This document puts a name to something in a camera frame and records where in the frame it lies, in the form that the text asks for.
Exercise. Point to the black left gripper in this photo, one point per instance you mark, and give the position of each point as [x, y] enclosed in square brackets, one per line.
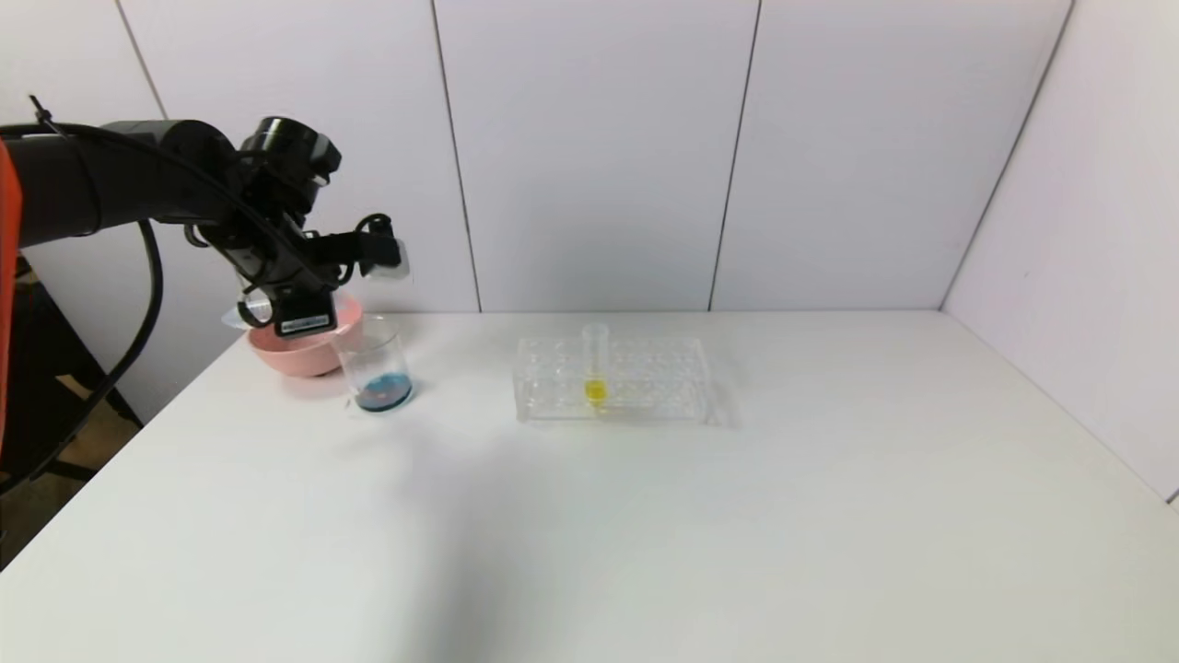
[304, 321]

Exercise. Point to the test tube with blue pigment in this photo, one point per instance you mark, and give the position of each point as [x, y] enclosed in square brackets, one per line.
[241, 318]

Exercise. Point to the test tube with yellow pigment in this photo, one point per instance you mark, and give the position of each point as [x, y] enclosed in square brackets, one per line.
[596, 391]

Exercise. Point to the clear acrylic test tube rack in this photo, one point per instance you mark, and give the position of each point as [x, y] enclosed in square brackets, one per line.
[645, 405]

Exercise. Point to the pink plastic bowl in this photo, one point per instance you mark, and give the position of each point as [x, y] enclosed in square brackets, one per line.
[304, 354]

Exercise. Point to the clear glass beaker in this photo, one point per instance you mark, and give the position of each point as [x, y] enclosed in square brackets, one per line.
[379, 391]

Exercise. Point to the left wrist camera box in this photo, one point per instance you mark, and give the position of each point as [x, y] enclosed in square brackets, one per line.
[387, 258]

